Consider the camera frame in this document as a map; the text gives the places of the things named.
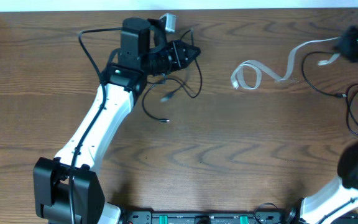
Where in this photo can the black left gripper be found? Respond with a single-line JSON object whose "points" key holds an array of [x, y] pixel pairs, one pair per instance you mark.
{"points": [[174, 48]]}

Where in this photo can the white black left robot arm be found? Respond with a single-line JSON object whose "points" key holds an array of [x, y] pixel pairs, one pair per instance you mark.
{"points": [[67, 188]]}

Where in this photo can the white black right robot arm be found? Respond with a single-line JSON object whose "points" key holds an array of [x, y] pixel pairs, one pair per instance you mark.
{"points": [[339, 196]]}

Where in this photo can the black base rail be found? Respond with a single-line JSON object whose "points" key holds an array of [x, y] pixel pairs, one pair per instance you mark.
{"points": [[146, 217]]}

